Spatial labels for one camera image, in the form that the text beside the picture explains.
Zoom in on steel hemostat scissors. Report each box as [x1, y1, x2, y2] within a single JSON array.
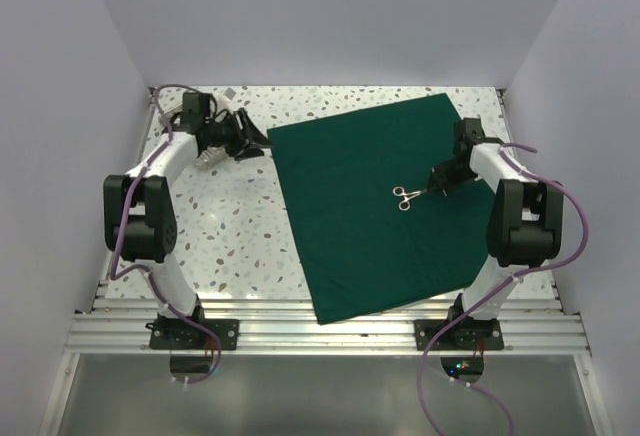
[[392, 186, 428, 211]]

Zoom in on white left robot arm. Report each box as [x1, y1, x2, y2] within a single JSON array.
[[103, 85, 273, 349]]

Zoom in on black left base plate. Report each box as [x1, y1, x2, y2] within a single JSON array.
[[145, 317, 240, 351]]

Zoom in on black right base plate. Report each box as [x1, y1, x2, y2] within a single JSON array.
[[413, 318, 505, 351]]

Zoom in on stainless steel tray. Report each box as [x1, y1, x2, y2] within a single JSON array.
[[157, 105, 229, 171]]

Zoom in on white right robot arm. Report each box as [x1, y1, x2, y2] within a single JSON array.
[[427, 118, 564, 349]]

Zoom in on green surgical cloth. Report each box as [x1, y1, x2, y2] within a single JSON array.
[[268, 94, 493, 325]]

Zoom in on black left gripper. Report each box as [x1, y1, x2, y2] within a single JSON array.
[[204, 108, 274, 161]]

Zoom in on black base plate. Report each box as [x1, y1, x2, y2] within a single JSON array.
[[145, 317, 240, 351], [413, 318, 505, 351]]

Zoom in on aluminium rail frame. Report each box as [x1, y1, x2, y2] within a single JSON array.
[[64, 86, 589, 356]]

